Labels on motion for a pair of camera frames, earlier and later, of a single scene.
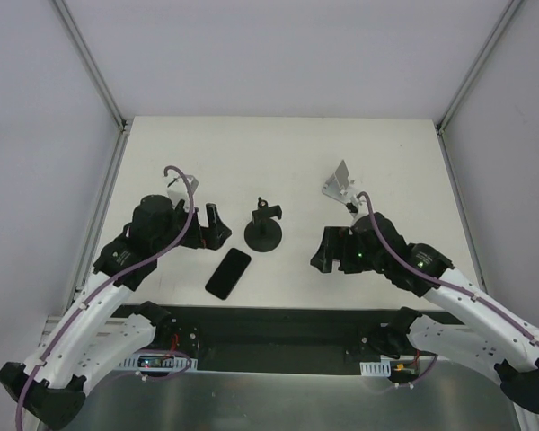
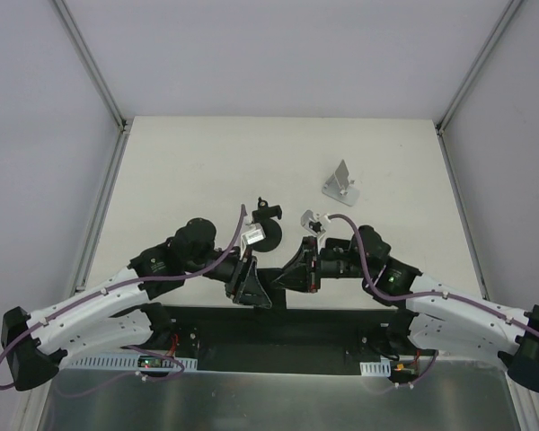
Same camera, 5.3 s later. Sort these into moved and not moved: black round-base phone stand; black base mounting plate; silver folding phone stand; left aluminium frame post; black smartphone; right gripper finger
Moved: black smartphone; right gripper finger
Not moved: silver folding phone stand; black base mounting plate; left aluminium frame post; black round-base phone stand
